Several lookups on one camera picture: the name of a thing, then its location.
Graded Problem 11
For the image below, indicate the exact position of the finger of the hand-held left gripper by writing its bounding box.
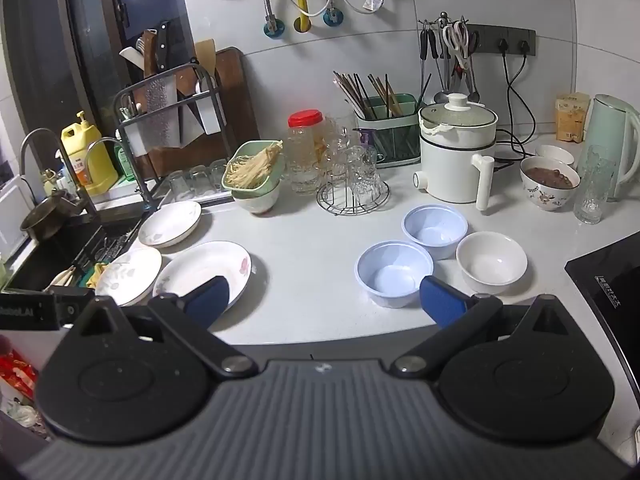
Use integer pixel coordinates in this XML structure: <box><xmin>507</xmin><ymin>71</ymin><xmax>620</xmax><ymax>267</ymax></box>
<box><xmin>54</xmin><ymin>287</ymin><xmax>92</xmax><ymax>327</ymax></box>

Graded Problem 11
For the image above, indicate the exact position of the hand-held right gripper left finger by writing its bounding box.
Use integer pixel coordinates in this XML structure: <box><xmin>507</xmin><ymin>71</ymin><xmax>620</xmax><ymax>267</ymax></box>
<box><xmin>75</xmin><ymin>275</ymin><xmax>259</xmax><ymax>380</ymax></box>

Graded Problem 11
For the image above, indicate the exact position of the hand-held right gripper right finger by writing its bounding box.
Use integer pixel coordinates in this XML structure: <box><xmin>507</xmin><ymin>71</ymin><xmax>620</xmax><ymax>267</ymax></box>
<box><xmin>390</xmin><ymin>275</ymin><xmax>573</xmax><ymax>380</ymax></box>

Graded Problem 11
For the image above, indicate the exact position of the large white floral plate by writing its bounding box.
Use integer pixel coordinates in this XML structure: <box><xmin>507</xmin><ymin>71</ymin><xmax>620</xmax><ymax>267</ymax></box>
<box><xmin>152</xmin><ymin>241</ymin><xmax>252</xmax><ymax>313</ymax></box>

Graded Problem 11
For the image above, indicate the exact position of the light blue plastic bowl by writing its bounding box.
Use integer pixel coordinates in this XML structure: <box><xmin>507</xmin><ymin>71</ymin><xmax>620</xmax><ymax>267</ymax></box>
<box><xmin>355</xmin><ymin>241</ymin><xmax>434</xmax><ymax>308</ymax></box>
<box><xmin>402</xmin><ymin>205</ymin><xmax>469</xmax><ymax>261</ymax></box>

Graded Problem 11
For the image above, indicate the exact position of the white plate grey floral print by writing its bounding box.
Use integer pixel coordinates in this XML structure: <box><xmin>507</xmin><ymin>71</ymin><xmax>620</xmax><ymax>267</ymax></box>
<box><xmin>95</xmin><ymin>247</ymin><xmax>163</xmax><ymax>307</ymax></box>

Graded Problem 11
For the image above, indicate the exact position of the plain white bowl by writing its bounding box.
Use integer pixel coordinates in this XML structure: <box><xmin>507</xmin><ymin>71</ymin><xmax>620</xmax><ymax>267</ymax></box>
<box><xmin>456</xmin><ymin>231</ymin><xmax>528</xmax><ymax>296</ymax></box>

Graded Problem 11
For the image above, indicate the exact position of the small white floral plate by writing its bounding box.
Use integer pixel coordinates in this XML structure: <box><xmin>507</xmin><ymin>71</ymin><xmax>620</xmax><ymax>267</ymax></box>
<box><xmin>138</xmin><ymin>200</ymin><xmax>202</xmax><ymax>248</ymax></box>

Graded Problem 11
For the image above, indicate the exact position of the yellow cloth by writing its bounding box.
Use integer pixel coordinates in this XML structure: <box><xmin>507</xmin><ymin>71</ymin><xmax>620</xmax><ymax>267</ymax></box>
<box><xmin>85</xmin><ymin>260</ymin><xmax>108</xmax><ymax>288</ymax></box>

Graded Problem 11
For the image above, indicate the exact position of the black kitchen sink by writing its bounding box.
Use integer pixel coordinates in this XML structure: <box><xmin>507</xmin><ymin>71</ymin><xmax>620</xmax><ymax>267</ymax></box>
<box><xmin>2</xmin><ymin>205</ymin><xmax>151</xmax><ymax>293</ymax></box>

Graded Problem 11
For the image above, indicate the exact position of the red packet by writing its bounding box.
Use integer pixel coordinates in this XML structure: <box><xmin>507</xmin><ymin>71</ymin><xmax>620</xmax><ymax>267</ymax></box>
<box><xmin>0</xmin><ymin>352</ymin><xmax>38</xmax><ymax>401</ymax></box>

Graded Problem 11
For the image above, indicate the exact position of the dark metal pot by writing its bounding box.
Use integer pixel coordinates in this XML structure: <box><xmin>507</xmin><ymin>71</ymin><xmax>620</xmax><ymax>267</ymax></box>
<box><xmin>20</xmin><ymin>190</ymin><xmax>81</xmax><ymax>241</ymax></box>

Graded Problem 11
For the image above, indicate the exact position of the drain tray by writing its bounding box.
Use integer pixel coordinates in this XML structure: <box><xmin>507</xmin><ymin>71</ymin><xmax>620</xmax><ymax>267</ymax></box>
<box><xmin>150</xmin><ymin>180</ymin><xmax>236</xmax><ymax>207</ymax></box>

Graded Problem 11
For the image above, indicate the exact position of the white bowl with red foot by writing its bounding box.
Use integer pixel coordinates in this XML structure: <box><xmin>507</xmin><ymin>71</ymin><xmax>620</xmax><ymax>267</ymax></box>
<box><xmin>234</xmin><ymin>180</ymin><xmax>281</xmax><ymax>216</ymax></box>

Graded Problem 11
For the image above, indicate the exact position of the green bowl with noodles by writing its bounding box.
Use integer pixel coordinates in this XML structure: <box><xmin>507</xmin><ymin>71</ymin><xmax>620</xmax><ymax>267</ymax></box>
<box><xmin>221</xmin><ymin>140</ymin><xmax>286</xmax><ymax>202</ymax></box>

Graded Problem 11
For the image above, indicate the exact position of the upturned drinking glass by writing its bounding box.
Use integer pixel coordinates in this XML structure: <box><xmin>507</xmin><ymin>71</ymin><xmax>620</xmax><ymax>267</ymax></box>
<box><xmin>190</xmin><ymin>165</ymin><xmax>216</xmax><ymax>196</ymax></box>
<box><xmin>210</xmin><ymin>159</ymin><xmax>231</xmax><ymax>191</ymax></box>
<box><xmin>167</xmin><ymin>170</ymin><xmax>193</xmax><ymax>201</ymax></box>

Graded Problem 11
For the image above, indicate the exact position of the tall grey faucet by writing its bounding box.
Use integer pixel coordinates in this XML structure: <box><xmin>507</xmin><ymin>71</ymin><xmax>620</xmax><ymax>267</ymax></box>
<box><xmin>20</xmin><ymin>128</ymin><xmax>98</xmax><ymax>218</ymax></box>

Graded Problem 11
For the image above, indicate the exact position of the white electric cooking pot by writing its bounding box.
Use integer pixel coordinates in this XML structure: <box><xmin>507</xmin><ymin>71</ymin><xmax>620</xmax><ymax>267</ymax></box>
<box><xmin>413</xmin><ymin>92</ymin><xmax>499</xmax><ymax>212</ymax></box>

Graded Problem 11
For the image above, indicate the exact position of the bundle of pale noodles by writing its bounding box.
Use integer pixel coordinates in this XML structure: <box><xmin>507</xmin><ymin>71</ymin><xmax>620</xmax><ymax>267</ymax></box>
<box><xmin>225</xmin><ymin>141</ymin><xmax>284</xmax><ymax>187</ymax></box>

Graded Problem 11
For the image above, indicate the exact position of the floral bowl with brown food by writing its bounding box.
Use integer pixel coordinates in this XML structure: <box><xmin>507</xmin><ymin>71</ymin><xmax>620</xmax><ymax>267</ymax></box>
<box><xmin>520</xmin><ymin>156</ymin><xmax>582</xmax><ymax>211</ymax></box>

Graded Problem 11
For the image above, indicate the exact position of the yellow detergent bottle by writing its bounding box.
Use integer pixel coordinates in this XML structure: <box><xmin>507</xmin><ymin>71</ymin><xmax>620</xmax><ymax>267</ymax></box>
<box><xmin>61</xmin><ymin>111</ymin><xmax>119</xmax><ymax>196</ymax></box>

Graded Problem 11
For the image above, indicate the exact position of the green bottle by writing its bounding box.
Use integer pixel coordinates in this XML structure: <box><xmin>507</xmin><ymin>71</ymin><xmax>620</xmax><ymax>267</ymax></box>
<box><xmin>114</xmin><ymin>142</ymin><xmax>137</xmax><ymax>183</ymax></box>

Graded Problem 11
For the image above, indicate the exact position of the cluster of glass cups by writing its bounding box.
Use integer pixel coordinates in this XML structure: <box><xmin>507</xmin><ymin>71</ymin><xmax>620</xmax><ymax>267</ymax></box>
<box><xmin>312</xmin><ymin>115</ymin><xmax>383</xmax><ymax>201</ymax></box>

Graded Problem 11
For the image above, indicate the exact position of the green chopstick holder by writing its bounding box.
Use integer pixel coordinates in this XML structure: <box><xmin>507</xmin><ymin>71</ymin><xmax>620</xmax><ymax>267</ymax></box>
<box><xmin>355</xmin><ymin>94</ymin><xmax>422</xmax><ymax>168</ymax></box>

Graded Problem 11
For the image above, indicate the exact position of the small grey faucet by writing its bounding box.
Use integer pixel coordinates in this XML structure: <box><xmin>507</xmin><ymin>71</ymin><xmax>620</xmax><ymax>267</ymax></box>
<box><xmin>85</xmin><ymin>137</ymin><xmax>153</xmax><ymax>211</ymax></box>

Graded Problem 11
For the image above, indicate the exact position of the glass jar with red lid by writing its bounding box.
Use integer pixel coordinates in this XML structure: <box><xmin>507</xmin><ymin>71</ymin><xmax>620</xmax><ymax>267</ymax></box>
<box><xmin>287</xmin><ymin>110</ymin><xmax>326</xmax><ymax>195</ymax></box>

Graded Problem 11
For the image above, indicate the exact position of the black induction cooktop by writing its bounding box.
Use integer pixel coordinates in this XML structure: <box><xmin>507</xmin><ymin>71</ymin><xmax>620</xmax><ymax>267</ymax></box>
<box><xmin>565</xmin><ymin>232</ymin><xmax>640</xmax><ymax>361</ymax></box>

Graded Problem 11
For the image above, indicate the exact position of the small white bowl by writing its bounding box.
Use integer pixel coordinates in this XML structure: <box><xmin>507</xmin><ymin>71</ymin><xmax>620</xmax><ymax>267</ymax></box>
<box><xmin>535</xmin><ymin>144</ymin><xmax>576</xmax><ymax>167</ymax></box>

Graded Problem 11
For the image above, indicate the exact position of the tall textured glass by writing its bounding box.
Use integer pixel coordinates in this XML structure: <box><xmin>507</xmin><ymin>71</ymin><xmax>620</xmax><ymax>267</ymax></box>
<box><xmin>574</xmin><ymin>145</ymin><xmax>617</xmax><ymax>225</ymax></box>

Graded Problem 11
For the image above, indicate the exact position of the dark wooden cutting board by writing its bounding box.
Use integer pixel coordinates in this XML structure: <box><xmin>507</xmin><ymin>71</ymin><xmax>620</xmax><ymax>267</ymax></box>
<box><xmin>135</xmin><ymin>46</ymin><xmax>261</xmax><ymax>176</ymax></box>

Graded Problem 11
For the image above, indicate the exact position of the hanging metal ladle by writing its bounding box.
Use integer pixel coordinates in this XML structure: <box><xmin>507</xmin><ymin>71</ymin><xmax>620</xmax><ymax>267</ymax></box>
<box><xmin>432</xmin><ymin>60</ymin><xmax>453</xmax><ymax>103</ymax></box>

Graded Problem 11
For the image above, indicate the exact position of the bundle of chopsticks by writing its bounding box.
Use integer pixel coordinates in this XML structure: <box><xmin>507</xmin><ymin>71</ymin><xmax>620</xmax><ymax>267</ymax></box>
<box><xmin>333</xmin><ymin>71</ymin><xmax>433</xmax><ymax>118</ymax></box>

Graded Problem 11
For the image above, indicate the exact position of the yellow packet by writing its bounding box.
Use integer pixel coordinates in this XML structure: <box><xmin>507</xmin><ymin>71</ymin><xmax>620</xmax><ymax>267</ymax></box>
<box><xmin>556</xmin><ymin>92</ymin><xmax>592</xmax><ymax>143</ymax></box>

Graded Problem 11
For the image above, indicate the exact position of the wooden spatula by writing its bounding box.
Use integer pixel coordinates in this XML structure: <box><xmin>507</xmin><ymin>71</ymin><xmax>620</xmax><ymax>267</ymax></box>
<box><xmin>194</xmin><ymin>39</ymin><xmax>217</xmax><ymax>79</ymax></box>

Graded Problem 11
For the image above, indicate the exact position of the pale green kettle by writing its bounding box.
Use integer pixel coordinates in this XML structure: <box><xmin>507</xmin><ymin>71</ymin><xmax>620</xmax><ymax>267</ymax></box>
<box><xmin>577</xmin><ymin>94</ymin><xmax>640</xmax><ymax>202</ymax></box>

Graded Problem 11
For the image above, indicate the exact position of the metal utensil hook rack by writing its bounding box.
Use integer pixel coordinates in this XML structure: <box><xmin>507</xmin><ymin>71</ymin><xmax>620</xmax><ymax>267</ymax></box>
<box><xmin>419</xmin><ymin>11</ymin><xmax>471</xmax><ymax>31</ymax></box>

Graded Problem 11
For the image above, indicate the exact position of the dark window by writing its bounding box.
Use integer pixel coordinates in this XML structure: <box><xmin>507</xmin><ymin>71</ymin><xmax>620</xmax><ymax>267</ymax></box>
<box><xmin>55</xmin><ymin>0</ymin><xmax>196</xmax><ymax>126</ymax></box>

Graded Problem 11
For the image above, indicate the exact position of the wire cup rack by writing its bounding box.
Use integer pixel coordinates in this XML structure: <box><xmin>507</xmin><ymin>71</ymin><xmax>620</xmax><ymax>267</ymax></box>
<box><xmin>316</xmin><ymin>177</ymin><xmax>391</xmax><ymax>216</ymax></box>

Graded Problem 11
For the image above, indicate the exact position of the patterned cleaver with wooden handle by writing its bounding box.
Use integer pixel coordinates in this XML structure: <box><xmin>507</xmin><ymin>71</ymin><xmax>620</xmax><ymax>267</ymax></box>
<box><xmin>143</xmin><ymin>30</ymin><xmax>181</xmax><ymax>148</ymax></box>

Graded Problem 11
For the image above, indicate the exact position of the white handled knife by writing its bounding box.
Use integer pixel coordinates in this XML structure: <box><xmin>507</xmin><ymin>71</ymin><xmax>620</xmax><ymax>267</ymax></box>
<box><xmin>119</xmin><ymin>46</ymin><xmax>146</xmax><ymax>69</ymax></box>

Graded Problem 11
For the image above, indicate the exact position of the black handled knife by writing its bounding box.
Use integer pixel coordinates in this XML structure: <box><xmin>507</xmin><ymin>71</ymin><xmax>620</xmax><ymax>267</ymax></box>
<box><xmin>156</xmin><ymin>20</ymin><xmax>173</xmax><ymax>73</ymax></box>

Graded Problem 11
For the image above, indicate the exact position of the black power cable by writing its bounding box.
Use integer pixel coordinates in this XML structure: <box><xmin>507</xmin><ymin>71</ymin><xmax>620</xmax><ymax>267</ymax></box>
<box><xmin>507</xmin><ymin>40</ymin><xmax>538</xmax><ymax>151</ymax></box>
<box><xmin>495</xmin><ymin>39</ymin><xmax>531</xmax><ymax>161</ymax></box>

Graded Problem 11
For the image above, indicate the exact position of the dark wall power strip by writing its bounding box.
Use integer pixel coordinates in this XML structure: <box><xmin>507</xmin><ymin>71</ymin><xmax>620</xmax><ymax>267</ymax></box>
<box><xmin>467</xmin><ymin>24</ymin><xmax>537</xmax><ymax>58</ymax></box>

